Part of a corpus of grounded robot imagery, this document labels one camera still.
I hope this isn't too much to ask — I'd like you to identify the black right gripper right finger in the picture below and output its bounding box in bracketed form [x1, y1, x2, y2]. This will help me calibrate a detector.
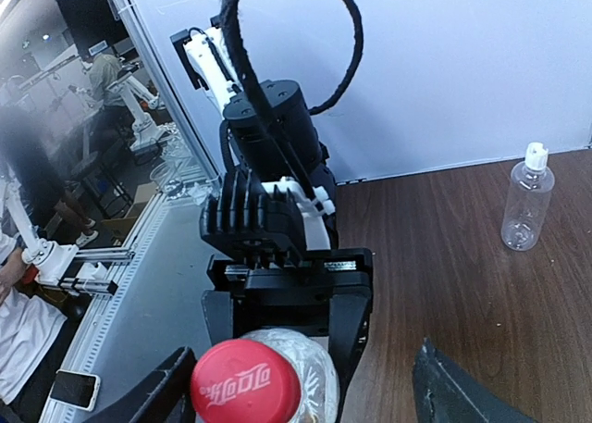
[413, 339, 534, 422]

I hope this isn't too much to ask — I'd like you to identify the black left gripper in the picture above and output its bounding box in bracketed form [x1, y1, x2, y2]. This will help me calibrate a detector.
[202, 248, 374, 422]

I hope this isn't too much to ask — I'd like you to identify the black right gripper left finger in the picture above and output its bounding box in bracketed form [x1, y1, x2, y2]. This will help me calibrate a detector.
[87, 347, 196, 422]

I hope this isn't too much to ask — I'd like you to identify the clear cola bottle red label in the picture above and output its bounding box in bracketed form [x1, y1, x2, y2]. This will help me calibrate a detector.
[242, 328, 339, 422]

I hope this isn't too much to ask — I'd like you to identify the red cola bottle cap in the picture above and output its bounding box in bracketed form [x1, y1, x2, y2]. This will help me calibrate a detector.
[190, 339, 302, 423]

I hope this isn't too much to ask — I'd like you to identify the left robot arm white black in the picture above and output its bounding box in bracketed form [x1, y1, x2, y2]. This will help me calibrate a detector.
[170, 26, 373, 422]

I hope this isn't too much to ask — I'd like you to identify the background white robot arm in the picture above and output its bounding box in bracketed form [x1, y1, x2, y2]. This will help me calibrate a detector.
[1, 234, 186, 422]

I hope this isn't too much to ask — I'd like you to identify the small clear plastic bottle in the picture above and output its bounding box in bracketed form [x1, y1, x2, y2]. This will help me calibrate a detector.
[500, 161, 555, 251]

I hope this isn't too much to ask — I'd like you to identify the white flip bottle cap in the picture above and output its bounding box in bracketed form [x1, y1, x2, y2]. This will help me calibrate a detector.
[524, 142, 549, 171]

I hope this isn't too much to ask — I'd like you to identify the white smartphone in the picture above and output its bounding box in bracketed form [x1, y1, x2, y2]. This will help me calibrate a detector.
[49, 369, 101, 412]

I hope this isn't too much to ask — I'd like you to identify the seated person white shirt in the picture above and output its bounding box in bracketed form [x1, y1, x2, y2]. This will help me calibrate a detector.
[1, 106, 76, 422]

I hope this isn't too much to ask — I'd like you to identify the aluminium front frame rail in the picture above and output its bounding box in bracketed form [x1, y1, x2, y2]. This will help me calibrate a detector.
[41, 195, 201, 422]

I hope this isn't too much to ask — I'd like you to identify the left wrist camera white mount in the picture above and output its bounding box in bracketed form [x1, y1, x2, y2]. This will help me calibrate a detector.
[199, 170, 341, 276]

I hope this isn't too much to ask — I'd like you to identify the black braided left cable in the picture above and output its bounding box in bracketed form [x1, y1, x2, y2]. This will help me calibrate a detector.
[216, 0, 365, 193]

